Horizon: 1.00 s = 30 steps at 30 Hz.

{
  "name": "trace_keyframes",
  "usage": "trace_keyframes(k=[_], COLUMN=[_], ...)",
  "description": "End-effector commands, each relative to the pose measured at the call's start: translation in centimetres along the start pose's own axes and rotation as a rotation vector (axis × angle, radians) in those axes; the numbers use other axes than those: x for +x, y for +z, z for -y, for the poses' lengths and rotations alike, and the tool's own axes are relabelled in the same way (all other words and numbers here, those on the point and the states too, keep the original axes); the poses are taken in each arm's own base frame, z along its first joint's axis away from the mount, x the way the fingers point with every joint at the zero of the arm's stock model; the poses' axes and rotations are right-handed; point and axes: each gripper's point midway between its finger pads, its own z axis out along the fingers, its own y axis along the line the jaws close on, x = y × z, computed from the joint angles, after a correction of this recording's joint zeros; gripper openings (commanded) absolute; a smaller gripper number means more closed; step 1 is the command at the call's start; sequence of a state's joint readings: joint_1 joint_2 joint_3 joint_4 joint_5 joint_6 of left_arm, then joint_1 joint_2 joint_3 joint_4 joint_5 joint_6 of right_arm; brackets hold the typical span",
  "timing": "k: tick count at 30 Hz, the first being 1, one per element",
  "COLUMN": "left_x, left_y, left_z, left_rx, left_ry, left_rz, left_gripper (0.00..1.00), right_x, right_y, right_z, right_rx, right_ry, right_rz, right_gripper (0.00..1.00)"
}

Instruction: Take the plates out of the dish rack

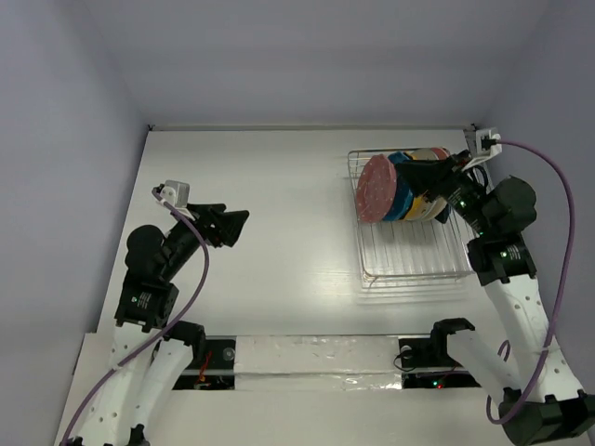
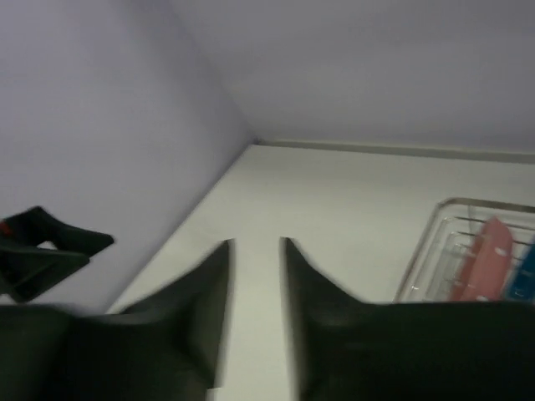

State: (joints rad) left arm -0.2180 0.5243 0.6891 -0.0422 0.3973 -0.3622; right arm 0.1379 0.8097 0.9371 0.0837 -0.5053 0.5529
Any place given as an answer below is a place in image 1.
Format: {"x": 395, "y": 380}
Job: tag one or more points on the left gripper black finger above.
{"x": 224, "y": 218}
{"x": 228, "y": 236}

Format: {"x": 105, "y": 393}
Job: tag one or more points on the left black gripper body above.
{"x": 210, "y": 232}

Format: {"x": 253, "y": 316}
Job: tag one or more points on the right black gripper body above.
{"x": 447, "y": 176}

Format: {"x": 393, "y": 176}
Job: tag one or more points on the yellow dotted plate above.
{"x": 419, "y": 207}

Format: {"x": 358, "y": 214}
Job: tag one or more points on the blue dotted plate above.
{"x": 403, "y": 198}

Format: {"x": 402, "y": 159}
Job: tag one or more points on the pink dotted plate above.
{"x": 375, "y": 189}

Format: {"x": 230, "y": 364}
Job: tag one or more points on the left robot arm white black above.
{"x": 151, "y": 346}

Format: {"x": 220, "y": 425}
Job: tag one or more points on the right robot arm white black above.
{"x": 538, "y": 398}

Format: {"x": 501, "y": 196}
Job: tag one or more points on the white plate red rim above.
{"x": 441, "y": 153}

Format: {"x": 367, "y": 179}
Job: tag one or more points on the white patterned plate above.
{"x": 439, "y": 204}

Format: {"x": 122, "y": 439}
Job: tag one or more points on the clear drip tray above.
{"x": 412, "y": 262}

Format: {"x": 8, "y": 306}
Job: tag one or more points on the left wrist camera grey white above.
{"x": 174, "y": 192}

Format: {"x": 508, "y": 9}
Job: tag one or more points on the wire dish rack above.
{"x": 356, "y": 161}

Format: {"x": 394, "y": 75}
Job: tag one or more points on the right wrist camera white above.
{"x": 487, "y": 146}

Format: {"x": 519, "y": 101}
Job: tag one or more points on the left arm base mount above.
{"x": 214, "y": 370}

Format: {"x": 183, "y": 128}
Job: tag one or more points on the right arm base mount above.
{"x": 421, "y": 367}

